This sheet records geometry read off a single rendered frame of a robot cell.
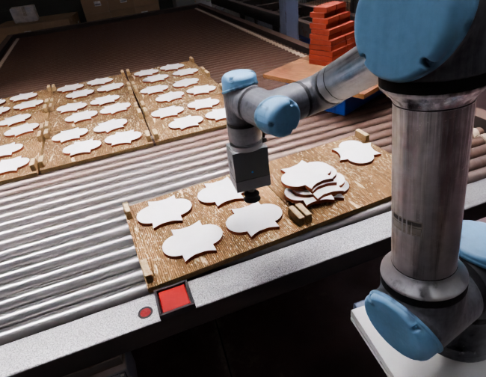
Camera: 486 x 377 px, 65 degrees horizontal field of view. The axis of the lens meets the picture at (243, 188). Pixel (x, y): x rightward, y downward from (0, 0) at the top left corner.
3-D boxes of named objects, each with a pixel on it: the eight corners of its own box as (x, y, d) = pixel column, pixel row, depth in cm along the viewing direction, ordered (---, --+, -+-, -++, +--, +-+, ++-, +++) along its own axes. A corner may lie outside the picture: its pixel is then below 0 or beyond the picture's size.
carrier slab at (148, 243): (308, 232, 97) (308, 227, 96) (149, 294, 85) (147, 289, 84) (250, 171, 124) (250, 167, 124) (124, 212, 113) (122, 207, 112)
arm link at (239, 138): (223, 120, 88) (256, 112, 89) (225, 138, 90) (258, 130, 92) (231, 132, 82) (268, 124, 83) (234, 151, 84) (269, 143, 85)
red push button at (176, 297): (191, 307, 82) (191, 302, 81) (164, 317, 80) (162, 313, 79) (185, 287, 86) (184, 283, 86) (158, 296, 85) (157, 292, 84)
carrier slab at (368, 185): (434, 183, 108) (435, 179, 108) (308, 231, 97) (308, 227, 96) (356, 138, 136) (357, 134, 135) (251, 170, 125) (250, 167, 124)
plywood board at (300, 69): (427, 61, 165) (428, 57, 164) (363, 99, 138) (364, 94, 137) (330, 49, 197) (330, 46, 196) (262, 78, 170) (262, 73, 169)
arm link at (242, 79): (233, 82, 74) (212, 73, 80) (239, 134, 80) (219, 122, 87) (266, 72, 77) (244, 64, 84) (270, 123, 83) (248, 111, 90)
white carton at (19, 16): (38, 20, 616) (32, 5, 604) (13, 24, 610) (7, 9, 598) (41, 18, 641) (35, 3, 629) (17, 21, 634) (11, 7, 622)
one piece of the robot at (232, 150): (253, 113, 94) (259, 170, 103) (217, 120, 92) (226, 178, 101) (270, 132, 84) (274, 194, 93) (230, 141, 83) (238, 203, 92)
